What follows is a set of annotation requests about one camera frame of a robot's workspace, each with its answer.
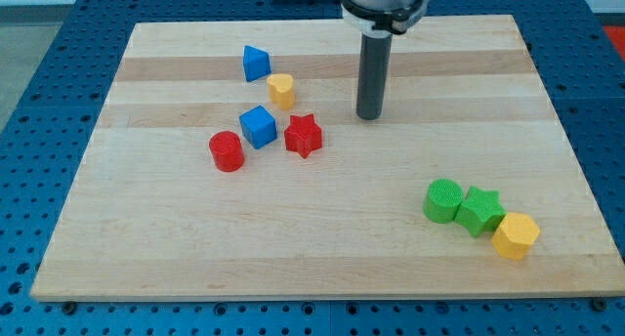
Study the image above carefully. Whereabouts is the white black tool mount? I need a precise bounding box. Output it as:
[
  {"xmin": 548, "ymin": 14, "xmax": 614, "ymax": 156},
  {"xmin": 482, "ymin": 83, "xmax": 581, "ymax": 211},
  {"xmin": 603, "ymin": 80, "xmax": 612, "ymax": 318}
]
[{"xmin": 341, "ymin": 0, "xmax": 433, "ymax": 38}]

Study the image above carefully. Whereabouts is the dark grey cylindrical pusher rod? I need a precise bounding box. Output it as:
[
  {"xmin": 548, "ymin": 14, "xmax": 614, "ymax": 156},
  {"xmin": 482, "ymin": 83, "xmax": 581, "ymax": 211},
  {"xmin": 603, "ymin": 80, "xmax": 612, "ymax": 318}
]
[{"xmin": 355, "ymin": 35, "xmax": 393, "ymax": 120}]

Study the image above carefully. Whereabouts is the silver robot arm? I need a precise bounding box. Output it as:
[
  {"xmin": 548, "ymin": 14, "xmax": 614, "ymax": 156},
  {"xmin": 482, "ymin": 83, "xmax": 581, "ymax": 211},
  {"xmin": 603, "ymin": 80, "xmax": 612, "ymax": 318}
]
[{"xmin": 341, "ymin": 0, "xmax": 433, "ymax": 120}]

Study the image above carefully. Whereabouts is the yellow heart block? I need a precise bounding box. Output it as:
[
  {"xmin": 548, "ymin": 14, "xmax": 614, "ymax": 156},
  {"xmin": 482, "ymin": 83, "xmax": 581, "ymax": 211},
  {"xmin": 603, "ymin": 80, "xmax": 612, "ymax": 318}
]
[{"xmin": 267, "ymin": 73, "xmax": 296, "ymax": 110}]

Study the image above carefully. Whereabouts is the red star block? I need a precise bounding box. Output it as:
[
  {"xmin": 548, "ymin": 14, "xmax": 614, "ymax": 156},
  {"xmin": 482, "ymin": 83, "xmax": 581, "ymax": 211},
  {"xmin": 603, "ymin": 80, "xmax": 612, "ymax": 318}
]
[{"xmin": 284, "ymin": 114, "xmax": 323, "ymax": 158}]

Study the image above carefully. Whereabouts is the blue cube block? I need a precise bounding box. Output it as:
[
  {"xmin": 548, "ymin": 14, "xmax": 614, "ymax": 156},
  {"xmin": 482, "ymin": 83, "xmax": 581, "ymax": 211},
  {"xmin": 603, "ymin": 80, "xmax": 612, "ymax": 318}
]
[{"xmin": 239, "ymin": 105, "xmax": 277, "ymax": 149}]

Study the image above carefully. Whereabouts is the green cylinder block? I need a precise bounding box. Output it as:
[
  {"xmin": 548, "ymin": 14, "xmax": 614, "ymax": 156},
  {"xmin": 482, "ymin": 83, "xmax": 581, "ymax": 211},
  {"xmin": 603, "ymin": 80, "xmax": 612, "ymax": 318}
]
[{"xmin": 423, "ymin": 178, "xmax": 463, "ymax": 224}]

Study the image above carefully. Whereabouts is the red cylinder block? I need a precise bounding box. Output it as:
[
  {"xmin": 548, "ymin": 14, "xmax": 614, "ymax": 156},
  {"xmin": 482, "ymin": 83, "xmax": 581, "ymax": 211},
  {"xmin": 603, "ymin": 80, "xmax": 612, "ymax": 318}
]
[{"xmin": 208, "ymin": 131, "xmax": 245, "ymax": 172}]

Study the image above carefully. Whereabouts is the green star block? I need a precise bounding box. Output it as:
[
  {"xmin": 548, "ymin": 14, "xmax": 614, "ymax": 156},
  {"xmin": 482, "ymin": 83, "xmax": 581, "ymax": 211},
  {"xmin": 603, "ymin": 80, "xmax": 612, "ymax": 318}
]
[{"xmin": 454, "ymin": 186, "xmax": 507, "ymax": 237}]

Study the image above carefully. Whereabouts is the yellow hexagon block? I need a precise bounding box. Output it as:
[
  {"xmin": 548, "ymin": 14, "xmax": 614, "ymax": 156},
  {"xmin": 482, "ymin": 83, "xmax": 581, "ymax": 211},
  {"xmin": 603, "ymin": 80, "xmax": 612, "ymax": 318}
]
[{"xmin": 491, "ymin": 212, "xmax": 541, "ymax": 261}]

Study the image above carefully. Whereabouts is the light wooden board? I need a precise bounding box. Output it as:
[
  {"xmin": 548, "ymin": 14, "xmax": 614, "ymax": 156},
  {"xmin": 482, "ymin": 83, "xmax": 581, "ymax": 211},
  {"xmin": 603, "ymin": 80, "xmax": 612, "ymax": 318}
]
[{"xmin": 30, "ymin": 15, "xmax": 624, "ymax": 302}]

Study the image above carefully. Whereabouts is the blue perforated metal table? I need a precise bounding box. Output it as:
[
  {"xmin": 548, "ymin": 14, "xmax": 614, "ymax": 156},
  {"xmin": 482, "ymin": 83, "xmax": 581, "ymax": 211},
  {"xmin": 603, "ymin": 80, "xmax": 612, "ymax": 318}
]
[{"xmin": 1, "ymin": 0, "xmax": 624, "ymax": 335}]

